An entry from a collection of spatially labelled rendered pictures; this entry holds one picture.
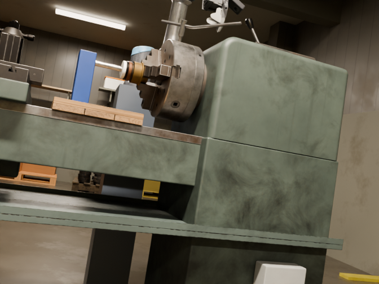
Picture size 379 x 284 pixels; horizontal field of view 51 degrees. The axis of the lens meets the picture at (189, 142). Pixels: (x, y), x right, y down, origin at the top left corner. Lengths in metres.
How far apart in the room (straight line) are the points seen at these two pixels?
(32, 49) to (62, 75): 0.79
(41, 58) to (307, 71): 7.82
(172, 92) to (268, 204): 0.56
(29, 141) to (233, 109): 0.71
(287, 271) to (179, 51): 0.90
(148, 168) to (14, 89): 0.50
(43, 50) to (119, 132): 7.80
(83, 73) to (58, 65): 7.54
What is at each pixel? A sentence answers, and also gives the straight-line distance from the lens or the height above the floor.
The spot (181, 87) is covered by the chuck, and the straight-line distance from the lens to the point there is 1.47.
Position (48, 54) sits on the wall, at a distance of 9.10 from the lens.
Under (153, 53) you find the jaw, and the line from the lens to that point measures 1.66.
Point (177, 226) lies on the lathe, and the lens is 1.32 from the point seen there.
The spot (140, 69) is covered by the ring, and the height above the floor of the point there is 1.09.
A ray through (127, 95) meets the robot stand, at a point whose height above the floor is 1.05.
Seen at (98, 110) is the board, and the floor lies 0.89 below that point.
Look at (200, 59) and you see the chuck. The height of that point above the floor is 1.16.
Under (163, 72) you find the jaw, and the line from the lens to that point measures 1.47.
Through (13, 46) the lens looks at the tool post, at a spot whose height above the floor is 1.08.
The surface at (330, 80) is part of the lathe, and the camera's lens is 1.73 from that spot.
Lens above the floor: 0.75
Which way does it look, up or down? 3 degrees up
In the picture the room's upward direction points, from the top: 9 degrees clockwise
